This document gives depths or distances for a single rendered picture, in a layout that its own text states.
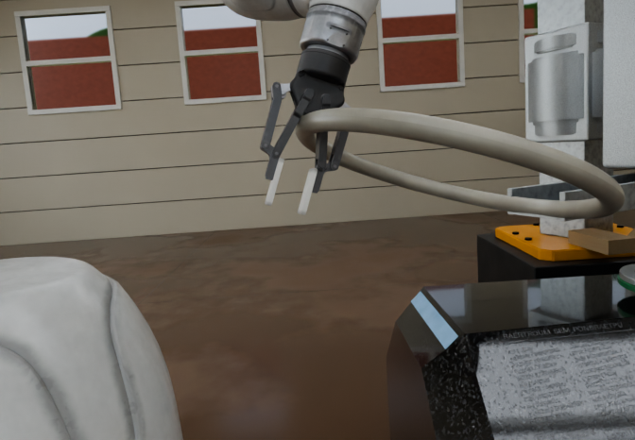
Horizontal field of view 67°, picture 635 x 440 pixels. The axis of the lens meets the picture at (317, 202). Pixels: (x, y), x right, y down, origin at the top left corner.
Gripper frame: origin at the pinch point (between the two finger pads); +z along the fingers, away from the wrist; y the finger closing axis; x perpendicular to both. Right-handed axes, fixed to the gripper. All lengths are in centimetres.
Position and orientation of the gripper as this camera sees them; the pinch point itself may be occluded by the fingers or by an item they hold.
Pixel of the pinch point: (290, 188)
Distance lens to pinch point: 70.4
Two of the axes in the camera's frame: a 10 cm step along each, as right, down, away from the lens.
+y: 9.4, 2.7, 2.1
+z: -2.6, 9.6, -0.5
